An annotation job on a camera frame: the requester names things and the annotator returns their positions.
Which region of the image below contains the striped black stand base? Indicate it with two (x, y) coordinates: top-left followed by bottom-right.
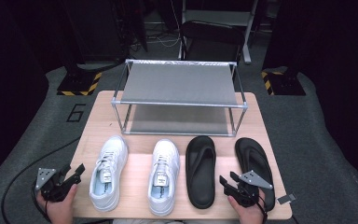
(260, 70), (307, 96)
(56, 72), (103, 97)

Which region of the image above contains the black curtain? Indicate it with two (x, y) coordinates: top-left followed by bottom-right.
(262, 0), (358, 208)
(0, 0), (52, 191)

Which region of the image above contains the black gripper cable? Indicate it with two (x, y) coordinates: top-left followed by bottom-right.
(0, 136), (82, 224)
(258, 191), (269, 224)

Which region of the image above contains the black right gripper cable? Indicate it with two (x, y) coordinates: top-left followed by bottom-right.
(258, 191), (269, 224)

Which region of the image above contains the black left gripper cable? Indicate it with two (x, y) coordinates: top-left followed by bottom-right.
(0, 136), (82, 224)

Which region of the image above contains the white sneaker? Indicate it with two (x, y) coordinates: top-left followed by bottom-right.
(89, 134), (130, 213)
(147, 138), (181, 217)

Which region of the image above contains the white floor cable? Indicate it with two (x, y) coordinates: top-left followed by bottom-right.
(147, 35), (181, 49)

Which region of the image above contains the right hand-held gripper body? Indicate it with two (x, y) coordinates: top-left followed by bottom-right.
(225, 170), (274, 209)

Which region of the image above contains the black chair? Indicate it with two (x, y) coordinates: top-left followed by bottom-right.
(179, 20), (246, 63)

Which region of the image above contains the grey tape strip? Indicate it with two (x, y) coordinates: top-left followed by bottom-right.
(275, 192), (297, 205)

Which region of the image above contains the person's right hand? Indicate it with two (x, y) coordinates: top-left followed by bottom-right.
(227, 193), (267, 224)

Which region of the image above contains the person's left hand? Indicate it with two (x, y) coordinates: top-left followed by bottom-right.
(36, 184), (78, 224)

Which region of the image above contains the black slipper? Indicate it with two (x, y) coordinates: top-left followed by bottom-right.
(185, 134), (217, 210)
(234, 136), (276, 213)

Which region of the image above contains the white metal desk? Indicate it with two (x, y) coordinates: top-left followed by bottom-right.
(177, 0), (260, 65)

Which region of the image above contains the person's light clothing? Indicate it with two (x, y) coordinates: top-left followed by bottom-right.
(111, 218), (185, 224)

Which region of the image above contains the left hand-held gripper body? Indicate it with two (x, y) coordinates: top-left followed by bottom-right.
(34, 167), (77, 203)

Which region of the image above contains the grey metal shoe rack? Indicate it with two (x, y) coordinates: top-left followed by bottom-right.
(110, 59), (249, 138)

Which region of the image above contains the dark cabinet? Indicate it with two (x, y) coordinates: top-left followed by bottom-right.
(63, 0), (129, 62)

